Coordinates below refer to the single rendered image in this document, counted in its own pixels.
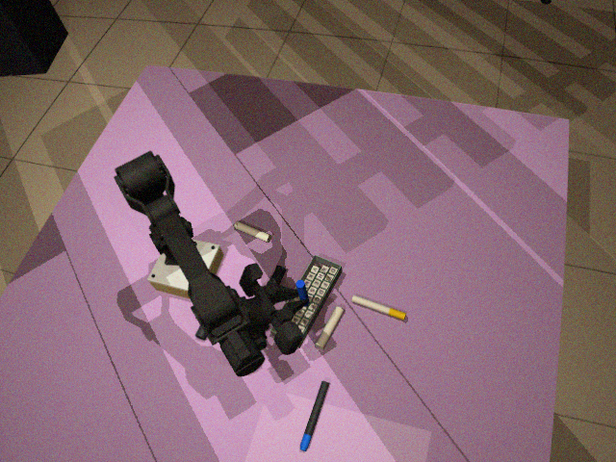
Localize keyboard with keys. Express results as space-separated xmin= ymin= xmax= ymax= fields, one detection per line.
xmin=292 ymin=254 xmax=343 ymax=348

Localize blue stylus with pale tip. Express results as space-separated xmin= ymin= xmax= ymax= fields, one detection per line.
xmin=295 ymin=280 xmax=310 ymax=309

